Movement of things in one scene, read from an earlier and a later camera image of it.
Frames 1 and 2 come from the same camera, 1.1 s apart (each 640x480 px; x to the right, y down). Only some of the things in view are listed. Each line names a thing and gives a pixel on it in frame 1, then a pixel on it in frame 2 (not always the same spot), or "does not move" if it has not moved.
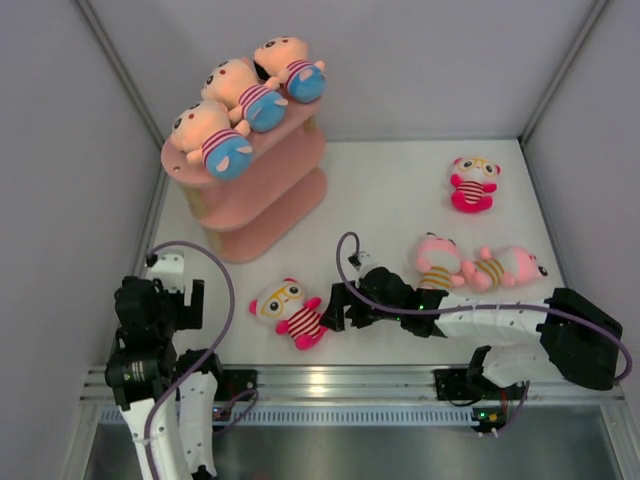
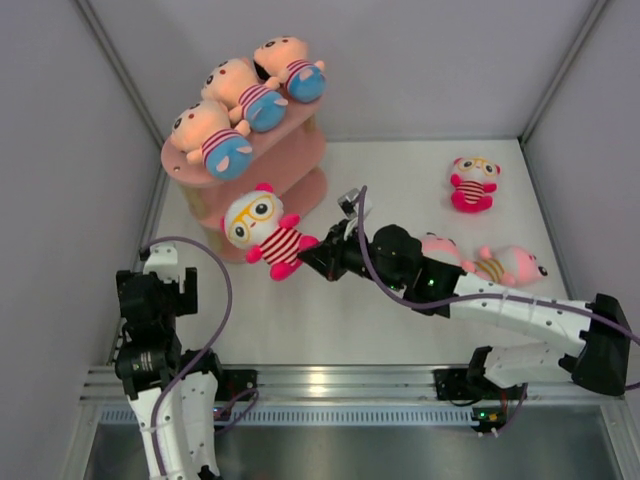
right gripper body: x=363 y=313 to x=344 y=252
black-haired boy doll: x=283 y=60 does not move
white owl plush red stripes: x=297 y=316 to x=254 y=218
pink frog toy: x=510 y=265 does not move
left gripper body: x=175 y=314 does not move
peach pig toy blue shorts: x=247 y=97 does not move
